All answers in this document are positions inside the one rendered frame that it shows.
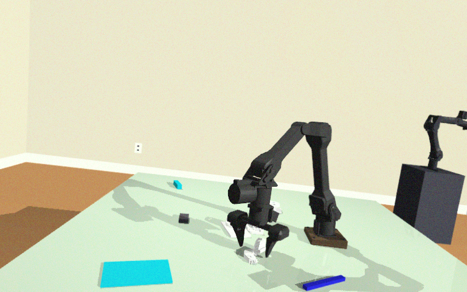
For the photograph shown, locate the cyan rectangular block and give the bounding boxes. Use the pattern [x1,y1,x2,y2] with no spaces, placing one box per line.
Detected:
[173,180,182,189]

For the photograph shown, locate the cyan flat rectangular plate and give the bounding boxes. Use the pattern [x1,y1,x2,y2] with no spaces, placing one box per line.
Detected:
[100,259,173,287]

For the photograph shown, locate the blue flat bar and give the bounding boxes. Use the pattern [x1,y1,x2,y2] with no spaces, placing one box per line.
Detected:
[302,275,345,291]

